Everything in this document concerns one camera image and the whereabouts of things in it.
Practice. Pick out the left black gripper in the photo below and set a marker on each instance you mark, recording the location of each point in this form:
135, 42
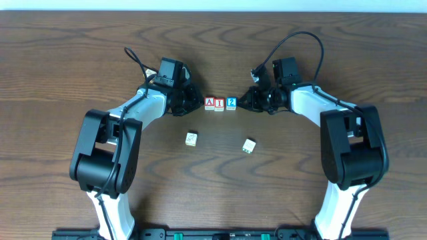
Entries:
188, 100

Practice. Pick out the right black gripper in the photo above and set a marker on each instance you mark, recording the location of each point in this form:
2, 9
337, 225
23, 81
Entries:
255, 100

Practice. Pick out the red letter A block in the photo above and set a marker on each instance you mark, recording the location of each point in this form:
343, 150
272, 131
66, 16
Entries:
209, 104

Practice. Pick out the blue number 2 block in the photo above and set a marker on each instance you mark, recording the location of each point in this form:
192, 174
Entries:
231, 103

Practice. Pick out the red letter I block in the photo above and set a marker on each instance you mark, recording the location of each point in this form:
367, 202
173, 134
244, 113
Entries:
219, 104

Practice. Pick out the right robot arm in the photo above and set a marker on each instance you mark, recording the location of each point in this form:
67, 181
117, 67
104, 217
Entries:
353, 150

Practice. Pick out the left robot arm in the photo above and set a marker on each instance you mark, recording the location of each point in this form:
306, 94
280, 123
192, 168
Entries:
106, 154

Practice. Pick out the yellow edged plain block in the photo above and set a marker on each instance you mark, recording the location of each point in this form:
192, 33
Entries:
191, 139

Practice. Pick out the green edged plain block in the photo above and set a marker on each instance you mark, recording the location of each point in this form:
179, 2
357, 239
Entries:
248, 146

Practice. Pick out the yellow picture block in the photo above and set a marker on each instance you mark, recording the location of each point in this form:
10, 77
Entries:
149, 74

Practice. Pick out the black mounting rail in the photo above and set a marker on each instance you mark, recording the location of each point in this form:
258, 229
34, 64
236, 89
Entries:
162, 234

